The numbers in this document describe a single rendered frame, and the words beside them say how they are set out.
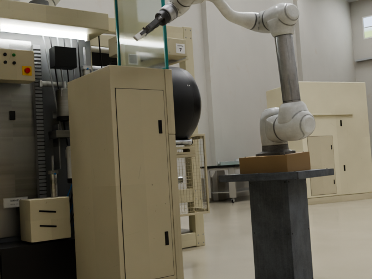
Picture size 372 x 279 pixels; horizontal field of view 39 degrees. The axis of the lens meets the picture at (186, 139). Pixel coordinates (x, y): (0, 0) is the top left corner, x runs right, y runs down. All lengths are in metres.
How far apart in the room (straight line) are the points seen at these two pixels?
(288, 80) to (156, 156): 0.84
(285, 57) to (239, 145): 9.04
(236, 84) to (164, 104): 9.22
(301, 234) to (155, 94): 1.15
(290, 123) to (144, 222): 0.95
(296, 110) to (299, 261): 0.85
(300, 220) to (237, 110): 9.01
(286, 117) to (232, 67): 9.20
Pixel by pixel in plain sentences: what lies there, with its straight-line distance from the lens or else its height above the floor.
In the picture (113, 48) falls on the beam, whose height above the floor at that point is 1.69.
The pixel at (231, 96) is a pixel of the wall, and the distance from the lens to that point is 11.85.
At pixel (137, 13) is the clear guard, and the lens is 3.30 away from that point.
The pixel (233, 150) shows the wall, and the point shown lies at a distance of 11.70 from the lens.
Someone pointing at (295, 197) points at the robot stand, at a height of 0.50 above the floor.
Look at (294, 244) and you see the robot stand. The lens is 3.02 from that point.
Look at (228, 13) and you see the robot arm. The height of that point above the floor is 1.54.
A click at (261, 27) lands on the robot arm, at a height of 1.48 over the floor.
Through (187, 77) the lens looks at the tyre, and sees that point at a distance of 3.86.
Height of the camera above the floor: 0.70
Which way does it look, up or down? 3 degrees up
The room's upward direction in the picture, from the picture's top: 3 degrees counter-clockwise
